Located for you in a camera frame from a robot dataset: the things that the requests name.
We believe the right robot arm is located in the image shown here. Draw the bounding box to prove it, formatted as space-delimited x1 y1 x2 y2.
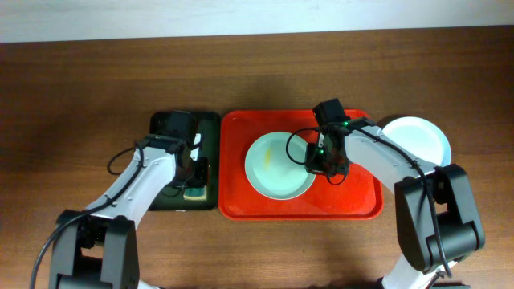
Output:
306 116 485 288

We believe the dark green tray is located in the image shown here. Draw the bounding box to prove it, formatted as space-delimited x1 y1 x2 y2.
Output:
149 112 221 211

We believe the red plastic tray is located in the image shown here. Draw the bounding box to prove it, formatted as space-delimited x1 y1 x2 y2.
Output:
218 109 383 221

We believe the green yellow sponge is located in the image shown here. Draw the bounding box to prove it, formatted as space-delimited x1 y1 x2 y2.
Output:
183 186 208 201

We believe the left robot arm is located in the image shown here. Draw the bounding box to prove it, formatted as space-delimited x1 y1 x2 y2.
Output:
43 133 205 288

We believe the mint green plate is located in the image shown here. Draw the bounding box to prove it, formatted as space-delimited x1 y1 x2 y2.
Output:
244 132 316 201

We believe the light blue plate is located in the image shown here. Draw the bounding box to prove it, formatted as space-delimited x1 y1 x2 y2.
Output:
382 116 452 166

